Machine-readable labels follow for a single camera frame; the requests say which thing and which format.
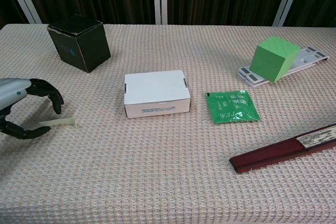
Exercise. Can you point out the white cardboard box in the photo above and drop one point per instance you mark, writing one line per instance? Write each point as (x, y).
(155, 87)

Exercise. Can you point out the white grey flat device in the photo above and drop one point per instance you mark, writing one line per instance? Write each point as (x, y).
(305, 60)

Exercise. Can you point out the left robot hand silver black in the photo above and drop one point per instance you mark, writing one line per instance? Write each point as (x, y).
(10, 87)

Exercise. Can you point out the beige waffle tablecloth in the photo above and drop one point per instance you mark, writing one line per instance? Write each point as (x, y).
(157, 176)

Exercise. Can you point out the black cardboard box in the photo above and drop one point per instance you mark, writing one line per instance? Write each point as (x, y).
(84, 48)

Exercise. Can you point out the green tea packet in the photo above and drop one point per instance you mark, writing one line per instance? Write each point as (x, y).
(231, 107)

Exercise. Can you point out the dark red folding fan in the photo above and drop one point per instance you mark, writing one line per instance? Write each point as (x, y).
(275, 153)

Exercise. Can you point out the green foam cube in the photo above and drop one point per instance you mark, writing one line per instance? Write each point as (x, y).
(273, 60)

